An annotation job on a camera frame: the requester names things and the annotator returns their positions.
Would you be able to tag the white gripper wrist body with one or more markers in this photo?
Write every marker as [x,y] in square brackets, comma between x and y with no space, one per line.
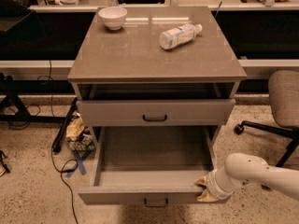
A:
[211,186]

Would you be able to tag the grey drawer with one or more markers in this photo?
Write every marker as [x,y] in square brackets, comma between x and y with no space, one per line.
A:
[151,166]
[156,112]

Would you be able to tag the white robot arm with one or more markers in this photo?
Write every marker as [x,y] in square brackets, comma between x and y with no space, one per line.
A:
[240,170]

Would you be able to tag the grey drawer cabinet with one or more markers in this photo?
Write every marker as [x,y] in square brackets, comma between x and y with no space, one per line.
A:
[129,64]

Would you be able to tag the grey top drawer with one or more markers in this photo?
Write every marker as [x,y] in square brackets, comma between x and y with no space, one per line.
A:
[156,112]

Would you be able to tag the grey office chair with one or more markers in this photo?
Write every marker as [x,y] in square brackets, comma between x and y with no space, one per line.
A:
[283,89]

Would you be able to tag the blue tape cross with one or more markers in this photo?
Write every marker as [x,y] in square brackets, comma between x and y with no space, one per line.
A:
[80,157]

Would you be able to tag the snack bags pile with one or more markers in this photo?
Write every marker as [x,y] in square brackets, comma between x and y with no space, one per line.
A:
[78,136]

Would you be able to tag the white plastic bottle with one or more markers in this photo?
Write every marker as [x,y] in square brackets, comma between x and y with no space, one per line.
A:
[180,35]

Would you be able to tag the black power strip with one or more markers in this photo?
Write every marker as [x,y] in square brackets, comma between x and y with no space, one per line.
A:
[56,145]

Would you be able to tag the black antenna rod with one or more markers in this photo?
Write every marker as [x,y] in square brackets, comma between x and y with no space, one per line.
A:
[217,10]

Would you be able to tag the white ceramic bowl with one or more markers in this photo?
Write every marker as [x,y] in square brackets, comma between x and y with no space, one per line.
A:
[113,17]

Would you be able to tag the black desk leg stand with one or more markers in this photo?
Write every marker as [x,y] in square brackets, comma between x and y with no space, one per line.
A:
[22,114]

